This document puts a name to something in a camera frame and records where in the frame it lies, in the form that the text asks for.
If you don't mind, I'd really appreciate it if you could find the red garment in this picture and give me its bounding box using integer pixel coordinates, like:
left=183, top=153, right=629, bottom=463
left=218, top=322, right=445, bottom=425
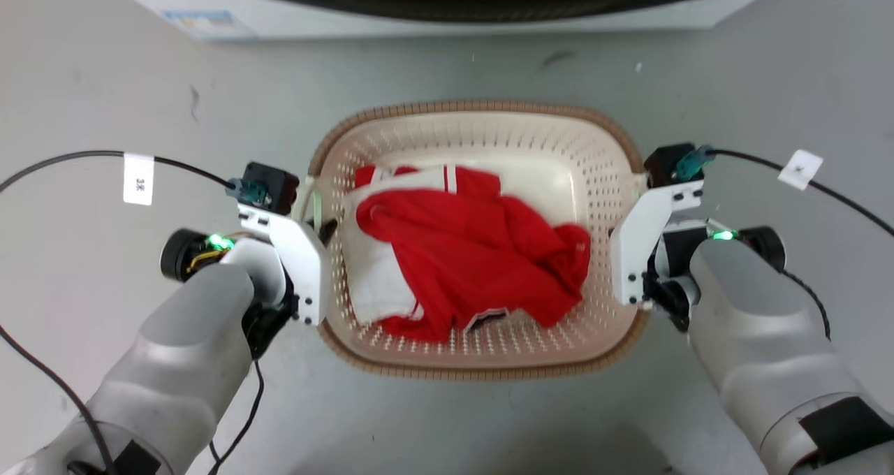
left=354, top=165, right=592, bottom=344

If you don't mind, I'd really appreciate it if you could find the beige perforated plastic laundry basket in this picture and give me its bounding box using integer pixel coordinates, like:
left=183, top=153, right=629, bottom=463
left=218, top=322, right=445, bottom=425
left=299, top=99, right=652, bottom=381

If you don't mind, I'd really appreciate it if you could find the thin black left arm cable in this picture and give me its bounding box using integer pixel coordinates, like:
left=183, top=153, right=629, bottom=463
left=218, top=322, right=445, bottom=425
left=0, top=325, right=117, bottom=475
left=207, top=360, right=265, bottom=475

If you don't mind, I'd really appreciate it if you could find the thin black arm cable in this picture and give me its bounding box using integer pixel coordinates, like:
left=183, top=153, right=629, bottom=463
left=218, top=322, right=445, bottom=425
left=781, top=270, right=833, bottom=342
left=0, top=325, right=117, bottom=475
left=207, top=360, right=265, bottom=475

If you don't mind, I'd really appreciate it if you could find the white printed cable tag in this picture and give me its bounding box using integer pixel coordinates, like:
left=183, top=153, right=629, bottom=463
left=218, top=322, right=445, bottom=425
left=123, top=153, right=155, bottom=206

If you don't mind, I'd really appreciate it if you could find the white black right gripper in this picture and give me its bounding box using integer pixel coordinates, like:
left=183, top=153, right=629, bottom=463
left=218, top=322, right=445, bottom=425
left=610, top=180, right=705, bottom=333

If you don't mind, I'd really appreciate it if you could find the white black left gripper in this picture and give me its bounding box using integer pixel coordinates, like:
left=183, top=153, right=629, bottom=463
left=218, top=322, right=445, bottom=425
left=236, top=203, right=340, bottom=359

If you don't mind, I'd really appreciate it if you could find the black right camera cable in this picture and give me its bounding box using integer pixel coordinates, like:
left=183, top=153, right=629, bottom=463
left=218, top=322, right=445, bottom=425
left=708, top=149, right=894, bottom=238

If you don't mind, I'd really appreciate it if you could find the black camera cable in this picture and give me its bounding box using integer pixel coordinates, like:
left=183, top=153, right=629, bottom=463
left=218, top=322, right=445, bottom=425
left=708, top=149, right=894, bottom=238
left=0, top=150, right=235, bottom=193

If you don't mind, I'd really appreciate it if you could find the blue label sticker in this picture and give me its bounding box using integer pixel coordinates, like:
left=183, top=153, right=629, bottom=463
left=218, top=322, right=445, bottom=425
left=163, top=10, right=240, bottom=40

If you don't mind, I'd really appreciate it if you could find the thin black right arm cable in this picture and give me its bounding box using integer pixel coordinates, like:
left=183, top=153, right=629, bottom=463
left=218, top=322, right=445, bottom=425
left=781, top=270, right=833, bottom=342

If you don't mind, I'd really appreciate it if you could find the white washing machine body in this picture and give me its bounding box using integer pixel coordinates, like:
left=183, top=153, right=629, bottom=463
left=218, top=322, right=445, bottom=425
left=94, top=0, right=798, bottom=42

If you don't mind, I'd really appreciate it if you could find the black left camera cable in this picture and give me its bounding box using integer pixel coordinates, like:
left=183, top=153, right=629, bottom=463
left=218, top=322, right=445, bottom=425
left=0, top=150, right=235, bottom=193

